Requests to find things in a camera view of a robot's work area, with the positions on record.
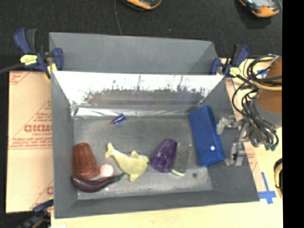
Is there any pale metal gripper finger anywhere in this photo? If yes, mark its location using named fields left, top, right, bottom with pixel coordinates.
left=216, top=116, right=241, bottom=134
left=224, top=141, right=247, bottom=167

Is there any blue box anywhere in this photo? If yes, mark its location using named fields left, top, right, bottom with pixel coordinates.
left=189, top=104, right=227, bottom=168

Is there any grey and green sponge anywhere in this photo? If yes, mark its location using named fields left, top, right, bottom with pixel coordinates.
left=171, top=142, right=193, bottom=177

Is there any purple plastic cup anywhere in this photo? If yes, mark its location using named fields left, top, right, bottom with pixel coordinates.
left=149, top=138, right=178, bottom=173

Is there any yellow toy dolphin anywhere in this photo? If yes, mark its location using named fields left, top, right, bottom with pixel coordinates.
left=105, top=142, right=150, bottom=182

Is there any small blue and red clip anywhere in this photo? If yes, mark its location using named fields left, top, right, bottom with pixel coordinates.
left=110, top=113, right=127, bottom=127

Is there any grey metal bin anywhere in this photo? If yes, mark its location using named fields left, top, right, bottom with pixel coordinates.
left=48, top=31, right=260, bottom=219

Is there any pink ball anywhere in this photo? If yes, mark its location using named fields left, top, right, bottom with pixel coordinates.
left=99, top=163, right=115, bottom=178

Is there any red plastic cup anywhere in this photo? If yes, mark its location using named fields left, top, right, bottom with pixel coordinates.
left=72, top=142, right=100, bottom=181

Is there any purple toy eggplant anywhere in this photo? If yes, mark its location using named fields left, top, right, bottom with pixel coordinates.
left=70, top=172, right=126, bottom=193

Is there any brown cardboard board, red print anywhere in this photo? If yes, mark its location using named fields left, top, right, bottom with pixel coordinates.
left=5, top=58, right=260, bottom=214

